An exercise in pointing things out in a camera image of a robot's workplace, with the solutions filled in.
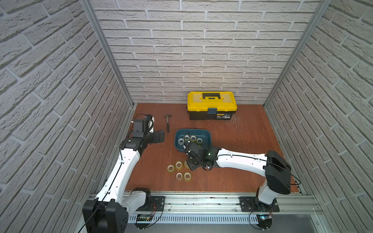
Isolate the yellow tape roll seven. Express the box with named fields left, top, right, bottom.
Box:
left=176, top=172, right=183, bottom=180

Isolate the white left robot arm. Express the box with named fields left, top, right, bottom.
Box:
left=82, top=130, right=165, bottom=233

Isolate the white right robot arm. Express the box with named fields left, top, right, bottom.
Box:
left=183, top=142, right=292, bottom=206

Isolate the yellow tape roll three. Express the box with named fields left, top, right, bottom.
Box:
left=175, top=161, right=184, bottom=170

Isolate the teal plastic storage box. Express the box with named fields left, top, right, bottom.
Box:
left=174, top=129, right=212, bottom=152

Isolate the yellow tape roll two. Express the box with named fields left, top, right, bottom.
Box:
left=167, top=164, right=175, bottom=173

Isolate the grey claw hammer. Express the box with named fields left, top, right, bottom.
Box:
left=164, top=114, right=172, bottom=133

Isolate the yellow black toolbox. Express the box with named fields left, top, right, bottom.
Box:
left=187, top=91, right=238, bottom=120

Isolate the left green circuit board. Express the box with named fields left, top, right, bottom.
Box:
left=136, top=214, right=153, bottom=223

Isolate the green circuit board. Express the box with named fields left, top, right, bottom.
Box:
left=136, top=214, right=153, bottom=223
left=256, top=215, right=273, bottom=230

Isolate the right green circuit board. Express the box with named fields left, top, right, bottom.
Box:
left=256, top=215, right=273, bottom=230

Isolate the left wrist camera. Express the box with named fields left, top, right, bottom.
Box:
left=132, top=115, right=153, bottom=138

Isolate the aluminium front rail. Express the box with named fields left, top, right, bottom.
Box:
left=129, top=192, right=326, bottom=225

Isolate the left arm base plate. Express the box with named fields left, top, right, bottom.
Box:
left=137, top=196, right=165, bottom=213

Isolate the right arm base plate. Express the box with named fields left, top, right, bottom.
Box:
left=239, top=197, right=280, bottom=212

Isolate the aluminium frame left post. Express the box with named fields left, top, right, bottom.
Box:
left=81, top=0, right=135, bottom=108

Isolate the aluminium frame post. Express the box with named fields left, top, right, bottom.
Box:
left=263, top=0, right=332, bottom=109
left=81, top=0, right=135, bottom=108

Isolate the aluminium frame right post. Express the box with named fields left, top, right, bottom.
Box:
left=263, top=0, right=332, bottom=109

